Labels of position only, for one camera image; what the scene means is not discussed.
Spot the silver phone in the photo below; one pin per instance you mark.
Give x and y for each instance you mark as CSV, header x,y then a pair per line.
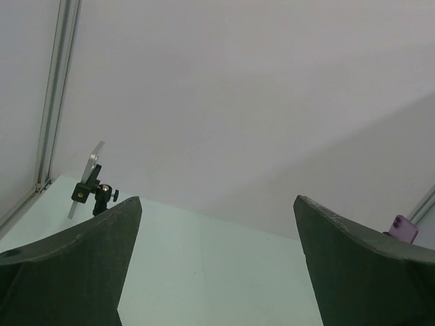
x,y
90,166

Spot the aluminium corner post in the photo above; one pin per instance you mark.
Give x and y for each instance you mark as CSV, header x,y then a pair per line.
x,y
36,45
423,207

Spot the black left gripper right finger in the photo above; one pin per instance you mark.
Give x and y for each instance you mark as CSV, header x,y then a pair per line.
x,y
361,276

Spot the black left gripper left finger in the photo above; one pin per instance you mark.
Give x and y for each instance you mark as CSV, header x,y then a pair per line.
x,y
73,277

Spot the aluminium right corner post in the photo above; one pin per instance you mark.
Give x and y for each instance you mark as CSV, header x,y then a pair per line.
x,y
423,207

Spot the aluminium left corner post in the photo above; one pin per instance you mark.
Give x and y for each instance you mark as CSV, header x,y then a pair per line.
x,y
36,45

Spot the purple phone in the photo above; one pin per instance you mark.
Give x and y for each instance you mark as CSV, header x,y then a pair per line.
x,y
403,229

